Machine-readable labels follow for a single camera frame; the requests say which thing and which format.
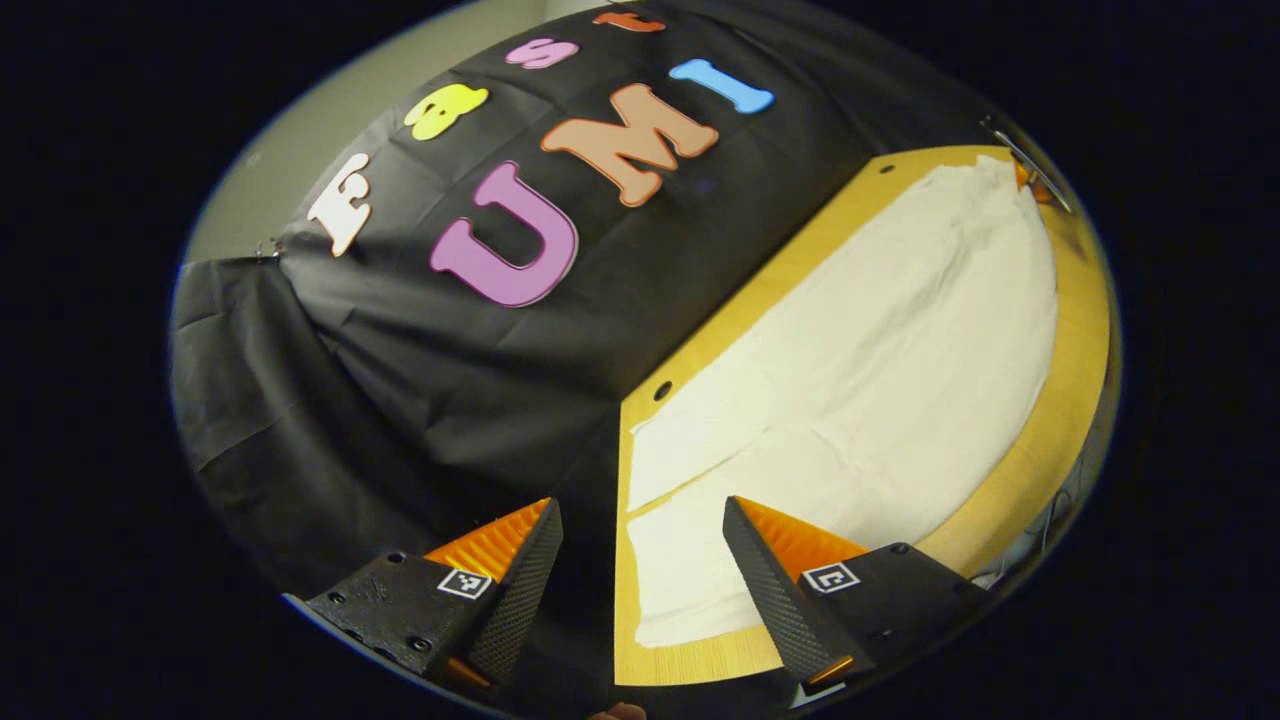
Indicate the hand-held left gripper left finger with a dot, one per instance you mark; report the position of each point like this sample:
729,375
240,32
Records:
525,590

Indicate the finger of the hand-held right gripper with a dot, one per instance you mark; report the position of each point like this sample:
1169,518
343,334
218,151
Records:
1032,182

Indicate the black backdrop cloth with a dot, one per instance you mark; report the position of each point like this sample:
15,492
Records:
450,380

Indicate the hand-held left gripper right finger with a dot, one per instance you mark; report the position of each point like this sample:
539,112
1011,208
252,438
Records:
770,590

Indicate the small black binder clip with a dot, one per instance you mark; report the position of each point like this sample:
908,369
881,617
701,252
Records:
268,247

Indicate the white jeans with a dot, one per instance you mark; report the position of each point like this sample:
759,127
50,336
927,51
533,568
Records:
860,400

